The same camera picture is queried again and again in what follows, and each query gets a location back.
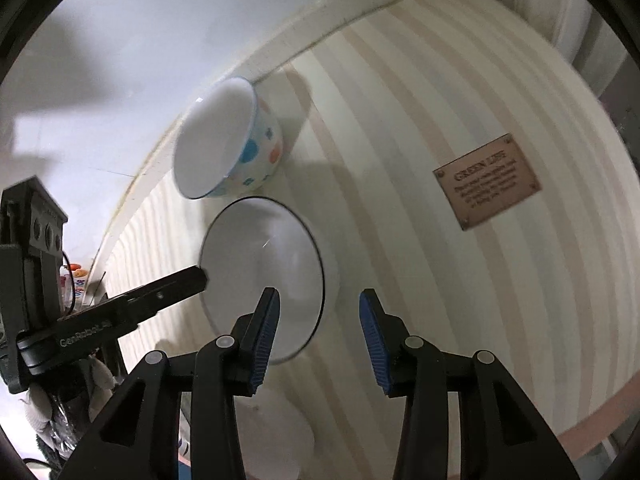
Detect white bowl with coloured dots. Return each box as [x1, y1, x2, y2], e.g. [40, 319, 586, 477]
[171, 76, 287, 201]

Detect striped tablecloth with cat print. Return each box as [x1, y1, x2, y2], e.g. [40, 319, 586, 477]
[87, 0, 632, 480]

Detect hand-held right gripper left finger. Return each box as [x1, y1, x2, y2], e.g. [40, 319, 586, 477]
[65, 287, 281, 480]

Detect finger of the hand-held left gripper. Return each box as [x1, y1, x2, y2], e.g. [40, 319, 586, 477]
[120, 265, 210, 318]

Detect white bowl with dark rim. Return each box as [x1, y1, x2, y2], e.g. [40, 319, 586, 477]
[198, 196, 341, 365]

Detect group of colourful wall stickers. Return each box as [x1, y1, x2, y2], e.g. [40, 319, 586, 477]
[59, 261, 92, 306]

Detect brown label patch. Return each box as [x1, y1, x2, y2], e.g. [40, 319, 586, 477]
[433, 133, 543, 231]

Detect plain white bowl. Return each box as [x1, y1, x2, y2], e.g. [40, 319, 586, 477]
[232, 387, 316, 480]

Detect person's left hand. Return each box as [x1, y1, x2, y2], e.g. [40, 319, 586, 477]
[20, 350, 126, 456]

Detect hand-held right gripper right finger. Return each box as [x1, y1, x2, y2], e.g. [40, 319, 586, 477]
[359, 288, 583, 480]

